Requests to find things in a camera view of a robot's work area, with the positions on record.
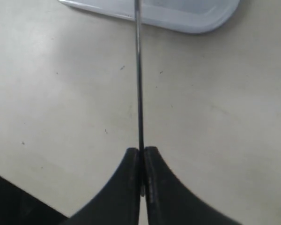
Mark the white rectangular plastic tray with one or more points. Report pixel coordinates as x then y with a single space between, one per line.
186 16

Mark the thin metal skewer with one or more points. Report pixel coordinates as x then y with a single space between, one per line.
137 15

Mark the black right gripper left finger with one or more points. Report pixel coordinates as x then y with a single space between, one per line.
118 202

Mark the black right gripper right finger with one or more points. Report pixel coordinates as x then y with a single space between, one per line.
169 201

